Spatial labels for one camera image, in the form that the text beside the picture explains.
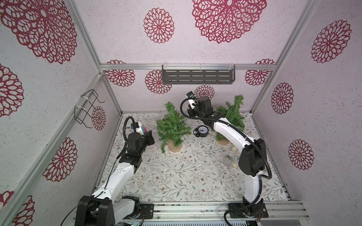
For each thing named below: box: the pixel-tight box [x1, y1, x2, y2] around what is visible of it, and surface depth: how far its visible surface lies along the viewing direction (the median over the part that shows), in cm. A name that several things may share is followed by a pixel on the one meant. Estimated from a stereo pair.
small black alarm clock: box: [193, 125, 210, 138], surface depth 108 cm
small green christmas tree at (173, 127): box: [156, 101, 192, 154], surface depth 79 cm
